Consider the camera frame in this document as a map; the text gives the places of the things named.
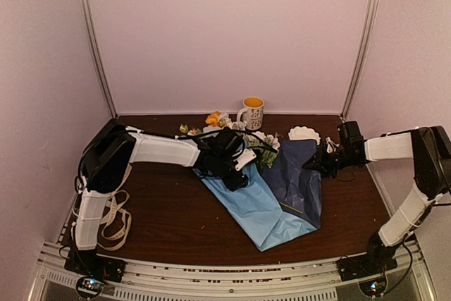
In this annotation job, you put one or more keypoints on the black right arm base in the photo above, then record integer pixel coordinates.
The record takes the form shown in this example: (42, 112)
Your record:
(377, 259)

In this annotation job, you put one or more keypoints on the cream printed ribbon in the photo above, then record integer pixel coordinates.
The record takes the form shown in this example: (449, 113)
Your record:
(116, 221)

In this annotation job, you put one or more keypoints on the white mug yellow inside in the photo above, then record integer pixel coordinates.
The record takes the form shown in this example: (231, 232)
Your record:
(251, 113)

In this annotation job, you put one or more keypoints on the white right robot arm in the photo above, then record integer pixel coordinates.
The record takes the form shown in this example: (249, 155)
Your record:
(428, 150)

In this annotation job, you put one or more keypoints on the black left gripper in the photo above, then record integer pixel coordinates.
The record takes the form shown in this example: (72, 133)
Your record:
(235, 183)

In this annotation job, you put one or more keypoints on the right circuit board with LEDs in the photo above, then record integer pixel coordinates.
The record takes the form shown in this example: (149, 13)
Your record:
(372, 288)

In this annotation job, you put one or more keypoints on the circuit board with leds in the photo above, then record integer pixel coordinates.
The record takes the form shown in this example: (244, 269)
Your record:
(89, 287)
(372, 288)

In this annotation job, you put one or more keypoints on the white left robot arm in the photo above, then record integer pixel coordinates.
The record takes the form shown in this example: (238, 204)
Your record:
(103, 166)

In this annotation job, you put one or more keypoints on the right aluminium frame post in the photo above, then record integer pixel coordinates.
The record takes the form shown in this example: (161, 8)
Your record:
(369, 22)

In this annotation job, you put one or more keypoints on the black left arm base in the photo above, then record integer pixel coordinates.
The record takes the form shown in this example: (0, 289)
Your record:
(89, 263)

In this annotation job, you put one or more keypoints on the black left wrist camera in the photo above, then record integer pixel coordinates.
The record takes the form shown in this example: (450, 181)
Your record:
(229, 146)

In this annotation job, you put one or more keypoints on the aluminium front rail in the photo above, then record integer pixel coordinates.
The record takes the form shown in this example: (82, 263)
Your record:
(314, 280)

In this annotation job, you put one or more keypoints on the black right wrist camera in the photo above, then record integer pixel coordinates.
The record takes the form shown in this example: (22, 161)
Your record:
(351, 139)

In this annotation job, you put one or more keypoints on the blue wrapping paper sheet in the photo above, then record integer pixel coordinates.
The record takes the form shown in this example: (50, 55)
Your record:
(280, 203)

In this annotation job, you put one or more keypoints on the aluminium frame post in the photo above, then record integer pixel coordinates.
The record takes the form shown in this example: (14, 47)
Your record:
(369, 22)
(96, 57)

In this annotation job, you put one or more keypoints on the white flower stem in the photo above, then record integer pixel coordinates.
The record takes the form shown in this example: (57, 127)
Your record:
(226, 122)

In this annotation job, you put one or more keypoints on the left circuit board with LEDs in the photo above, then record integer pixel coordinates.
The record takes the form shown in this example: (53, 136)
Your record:
(89, 287)

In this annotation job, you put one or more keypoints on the orange flower stem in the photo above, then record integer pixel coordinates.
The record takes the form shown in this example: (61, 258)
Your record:
(213, 119)

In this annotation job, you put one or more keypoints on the white scalloped bowl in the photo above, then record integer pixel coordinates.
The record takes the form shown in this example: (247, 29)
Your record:
(304, 133)

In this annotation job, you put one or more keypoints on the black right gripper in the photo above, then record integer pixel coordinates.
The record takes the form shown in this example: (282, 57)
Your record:
(320, 163)

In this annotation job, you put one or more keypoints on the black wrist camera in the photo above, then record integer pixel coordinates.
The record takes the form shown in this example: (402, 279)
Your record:
(229, 146)
(351, 139)

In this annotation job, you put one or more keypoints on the left aluminium frame post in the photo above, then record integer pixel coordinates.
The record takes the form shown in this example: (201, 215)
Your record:
(96, 57)

